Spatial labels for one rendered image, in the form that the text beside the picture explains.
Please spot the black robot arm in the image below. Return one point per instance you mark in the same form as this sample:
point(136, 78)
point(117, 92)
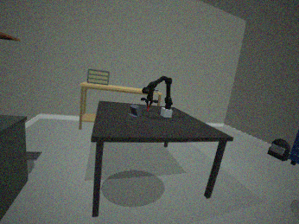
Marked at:
point(151, 88)

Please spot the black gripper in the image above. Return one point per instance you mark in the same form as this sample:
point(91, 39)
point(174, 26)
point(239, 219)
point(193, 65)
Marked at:
point(150, 96)

